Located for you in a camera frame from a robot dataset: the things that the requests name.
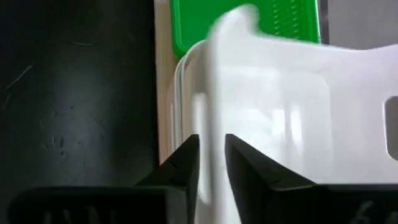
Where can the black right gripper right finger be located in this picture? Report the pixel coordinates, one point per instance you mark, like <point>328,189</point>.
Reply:
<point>252,174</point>

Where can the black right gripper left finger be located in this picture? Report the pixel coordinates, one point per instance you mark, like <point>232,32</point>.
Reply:
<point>183,174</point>

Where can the green slotted plastic basket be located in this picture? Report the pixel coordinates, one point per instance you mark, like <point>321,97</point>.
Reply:
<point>202,21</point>

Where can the light wooden shelf board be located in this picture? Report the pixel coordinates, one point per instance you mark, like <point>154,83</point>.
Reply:
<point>161,77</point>

